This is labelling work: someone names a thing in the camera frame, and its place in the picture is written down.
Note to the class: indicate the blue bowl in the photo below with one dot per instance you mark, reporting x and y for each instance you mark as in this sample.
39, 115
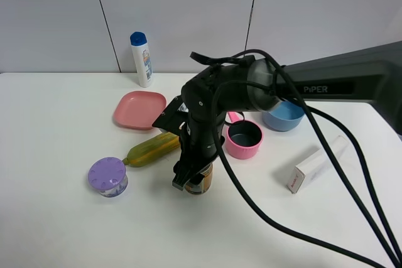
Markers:
284, 117

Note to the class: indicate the white blue-capped shampoo bottle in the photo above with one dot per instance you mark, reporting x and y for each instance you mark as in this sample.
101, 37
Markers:
141, 55

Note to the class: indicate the pink toy saucepan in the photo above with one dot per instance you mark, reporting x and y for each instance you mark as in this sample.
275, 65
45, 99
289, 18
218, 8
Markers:
244, 137

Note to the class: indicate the toy corn cob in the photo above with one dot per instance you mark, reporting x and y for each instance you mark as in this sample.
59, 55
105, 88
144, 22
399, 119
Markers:
151, 150

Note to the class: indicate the white cardboard box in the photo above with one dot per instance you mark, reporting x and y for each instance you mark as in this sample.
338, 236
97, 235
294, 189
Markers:
315, 165

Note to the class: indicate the purple-lidded air freshener jar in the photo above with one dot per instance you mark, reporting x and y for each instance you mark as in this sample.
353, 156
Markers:
108, 177

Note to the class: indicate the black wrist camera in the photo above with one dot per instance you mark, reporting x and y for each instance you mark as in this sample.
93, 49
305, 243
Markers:
172, 117

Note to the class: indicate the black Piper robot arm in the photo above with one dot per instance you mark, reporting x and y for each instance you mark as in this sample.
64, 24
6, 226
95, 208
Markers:
243, 83

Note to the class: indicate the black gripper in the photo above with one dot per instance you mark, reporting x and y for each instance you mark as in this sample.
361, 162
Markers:
198, 150

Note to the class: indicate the pink square plate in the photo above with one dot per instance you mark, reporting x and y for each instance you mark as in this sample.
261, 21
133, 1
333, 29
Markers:
139, 109

